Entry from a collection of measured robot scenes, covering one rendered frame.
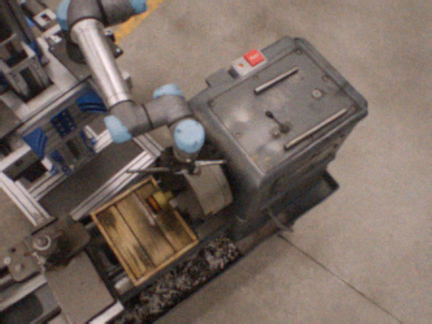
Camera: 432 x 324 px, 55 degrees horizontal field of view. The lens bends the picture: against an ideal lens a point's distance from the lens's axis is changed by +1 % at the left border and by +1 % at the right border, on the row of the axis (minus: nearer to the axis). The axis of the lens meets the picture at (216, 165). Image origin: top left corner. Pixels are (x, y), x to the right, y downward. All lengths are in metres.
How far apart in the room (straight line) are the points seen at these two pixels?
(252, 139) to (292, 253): 1.32
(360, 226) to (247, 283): 0.82
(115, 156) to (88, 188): 0.26
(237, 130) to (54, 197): 1.45
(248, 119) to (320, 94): 0.30
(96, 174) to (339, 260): 1.59
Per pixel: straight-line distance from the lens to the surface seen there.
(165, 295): 2.02
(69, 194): 2.64
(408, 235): 2.98
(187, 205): 1.55
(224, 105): 1.57
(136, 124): 1.09
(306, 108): 1.61
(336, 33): 3.62
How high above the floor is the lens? 2.58
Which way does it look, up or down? 66 degrees down
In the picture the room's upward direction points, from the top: 5 degrees clockwise
